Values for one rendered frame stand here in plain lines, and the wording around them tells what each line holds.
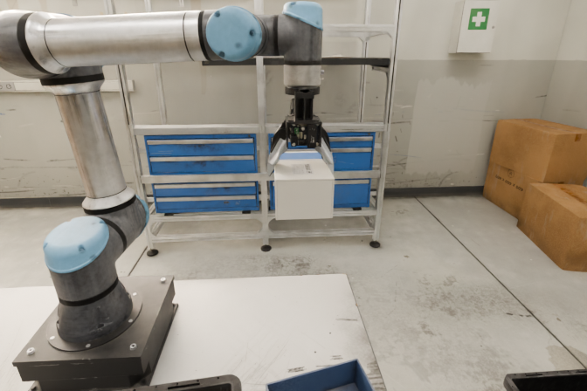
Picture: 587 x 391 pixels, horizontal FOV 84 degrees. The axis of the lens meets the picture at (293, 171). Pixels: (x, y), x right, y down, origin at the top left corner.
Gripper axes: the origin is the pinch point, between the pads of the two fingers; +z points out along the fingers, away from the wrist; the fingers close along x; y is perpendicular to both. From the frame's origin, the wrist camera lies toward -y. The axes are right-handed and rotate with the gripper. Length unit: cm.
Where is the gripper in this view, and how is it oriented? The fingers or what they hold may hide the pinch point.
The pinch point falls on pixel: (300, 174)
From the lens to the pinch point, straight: 75.4
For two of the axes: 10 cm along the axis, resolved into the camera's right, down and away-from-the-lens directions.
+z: 0.0, 9.4, 3.5
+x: 10.0, -0.2, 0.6
